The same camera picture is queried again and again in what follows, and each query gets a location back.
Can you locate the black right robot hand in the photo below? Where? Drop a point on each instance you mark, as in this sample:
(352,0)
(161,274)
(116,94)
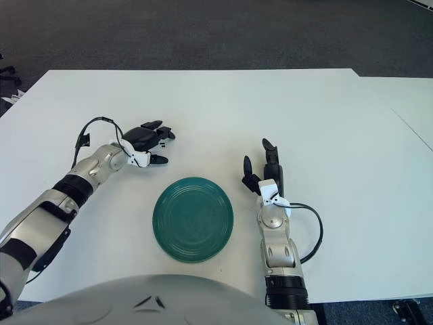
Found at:
(274,169)

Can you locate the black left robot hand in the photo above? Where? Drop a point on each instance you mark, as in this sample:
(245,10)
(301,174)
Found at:
(142,137)

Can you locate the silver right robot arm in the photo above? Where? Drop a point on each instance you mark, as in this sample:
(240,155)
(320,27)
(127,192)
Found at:
(280,250)

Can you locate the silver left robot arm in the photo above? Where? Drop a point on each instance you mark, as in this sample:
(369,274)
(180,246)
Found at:
(44,213)

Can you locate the green ribbed plate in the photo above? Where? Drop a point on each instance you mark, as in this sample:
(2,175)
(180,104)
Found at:
(193,220)

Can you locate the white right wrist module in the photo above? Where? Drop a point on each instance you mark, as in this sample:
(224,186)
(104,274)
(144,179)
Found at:
(269,189)

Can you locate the white paper scrap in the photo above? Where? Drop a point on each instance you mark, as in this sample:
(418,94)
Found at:
(13,97)

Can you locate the black office chair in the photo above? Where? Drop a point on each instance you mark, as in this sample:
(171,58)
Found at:
(8,81)

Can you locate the grey robot torso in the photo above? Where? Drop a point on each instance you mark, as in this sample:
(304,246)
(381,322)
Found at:
(135,301)

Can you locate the black table foot caster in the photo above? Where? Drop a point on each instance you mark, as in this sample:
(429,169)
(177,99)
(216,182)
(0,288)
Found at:
(406,311)

